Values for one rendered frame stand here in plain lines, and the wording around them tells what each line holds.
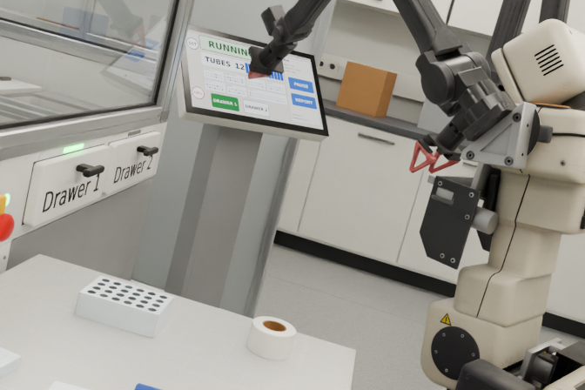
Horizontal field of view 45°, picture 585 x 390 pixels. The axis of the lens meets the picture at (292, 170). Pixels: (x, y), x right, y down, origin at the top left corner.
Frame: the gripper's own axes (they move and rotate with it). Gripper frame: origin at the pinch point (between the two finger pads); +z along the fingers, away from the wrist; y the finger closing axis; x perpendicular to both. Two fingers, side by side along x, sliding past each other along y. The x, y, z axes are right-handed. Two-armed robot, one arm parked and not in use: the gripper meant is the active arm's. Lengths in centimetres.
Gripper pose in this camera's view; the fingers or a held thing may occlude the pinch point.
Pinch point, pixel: (250, 75)
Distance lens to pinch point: 204.1
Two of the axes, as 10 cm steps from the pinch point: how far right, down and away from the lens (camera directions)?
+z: -5.6, 3.9, 7.3
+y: -8.2, -1.0, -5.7
